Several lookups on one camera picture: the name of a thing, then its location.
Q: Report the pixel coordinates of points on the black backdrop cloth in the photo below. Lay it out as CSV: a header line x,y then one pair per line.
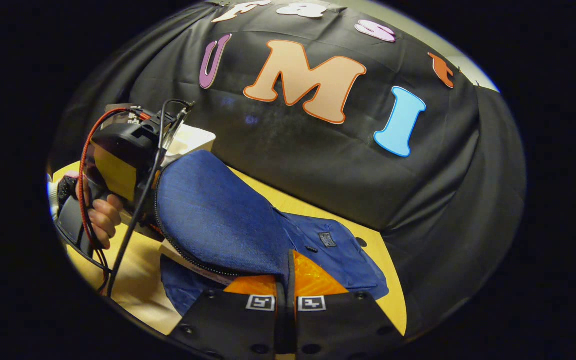
x,y
318,160

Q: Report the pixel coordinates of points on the white bookshelf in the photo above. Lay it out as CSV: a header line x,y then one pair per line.
x,y
193,140

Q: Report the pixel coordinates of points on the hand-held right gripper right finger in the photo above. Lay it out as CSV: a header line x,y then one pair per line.
x,y
338,330

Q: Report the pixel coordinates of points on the blue schoolbag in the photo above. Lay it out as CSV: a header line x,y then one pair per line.
x,y
218,215

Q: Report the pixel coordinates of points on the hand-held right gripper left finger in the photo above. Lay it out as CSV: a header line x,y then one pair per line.
x,y
233,330

